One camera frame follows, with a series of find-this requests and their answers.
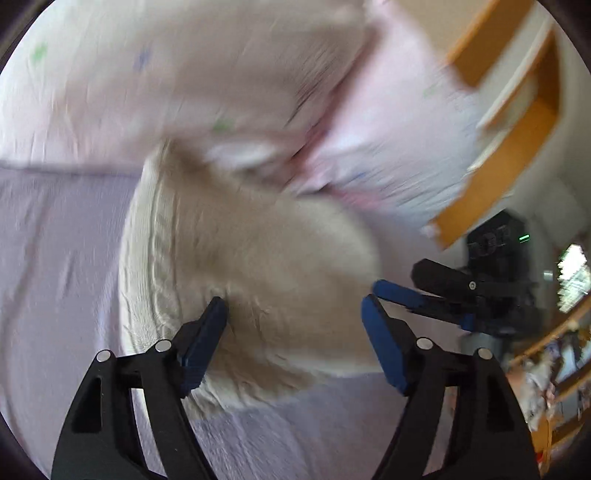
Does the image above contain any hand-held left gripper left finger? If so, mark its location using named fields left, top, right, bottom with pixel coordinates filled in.
left=51, top=296, right=228, bottom=480

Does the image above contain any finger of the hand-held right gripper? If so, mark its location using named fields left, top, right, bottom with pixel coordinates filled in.
left=373, top=279, right=476, bottom=331
left=412, top=259, right=537, bottom=306

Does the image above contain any pale pink dotted quilt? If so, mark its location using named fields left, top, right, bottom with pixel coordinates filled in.
left=0, top=0, right=375, bottom=185

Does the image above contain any pink pillow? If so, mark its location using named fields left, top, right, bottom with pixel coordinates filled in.
left=291, top=0, right=485, bottom=232

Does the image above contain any cluttered wooden shelf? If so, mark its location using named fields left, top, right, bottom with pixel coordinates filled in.
left=503, top=314, right=591, bottom=464

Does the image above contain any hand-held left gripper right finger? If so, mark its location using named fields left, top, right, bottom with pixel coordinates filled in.
left=361, top=295, right=541, bottom=480

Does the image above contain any cream knitted sweater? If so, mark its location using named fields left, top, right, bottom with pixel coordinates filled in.
left=117, top=138, right=384, bottom=421

